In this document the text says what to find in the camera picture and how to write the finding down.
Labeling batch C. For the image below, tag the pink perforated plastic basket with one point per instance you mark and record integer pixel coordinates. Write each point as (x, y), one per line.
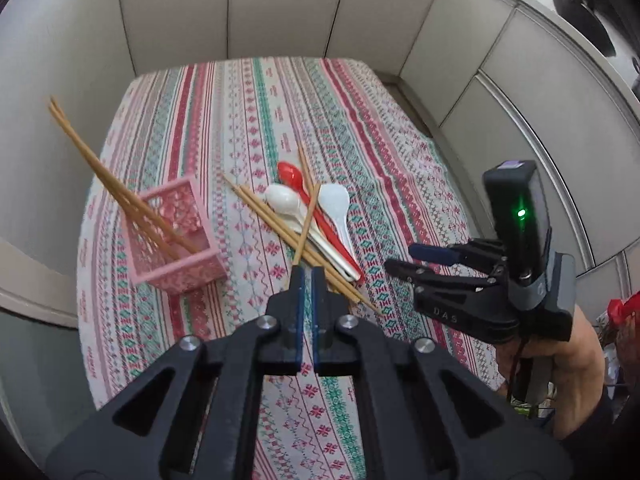
(200, 271)

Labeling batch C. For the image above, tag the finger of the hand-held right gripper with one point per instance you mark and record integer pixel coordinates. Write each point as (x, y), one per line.
(405, 269)
(432, 253)

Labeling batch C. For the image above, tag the red plastic spoon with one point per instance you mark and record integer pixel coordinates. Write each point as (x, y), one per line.
(290, 174)

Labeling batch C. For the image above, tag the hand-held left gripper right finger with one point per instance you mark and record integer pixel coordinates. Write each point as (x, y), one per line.
(316, 305)

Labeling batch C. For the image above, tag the striped patterned tablecloth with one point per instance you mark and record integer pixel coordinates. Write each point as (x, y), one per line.
(250, 110)

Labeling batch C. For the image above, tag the white plastic rice spoon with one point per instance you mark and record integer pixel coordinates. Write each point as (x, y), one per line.
(335, 200)
(282, 199)

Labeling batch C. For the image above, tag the black dark object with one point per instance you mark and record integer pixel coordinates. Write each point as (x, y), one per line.
(595, 5)

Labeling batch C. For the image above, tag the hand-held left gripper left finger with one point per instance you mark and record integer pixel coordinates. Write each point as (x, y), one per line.
(298, 305)

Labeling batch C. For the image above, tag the red plastic bag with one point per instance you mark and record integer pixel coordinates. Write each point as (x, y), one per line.
(625, 317)

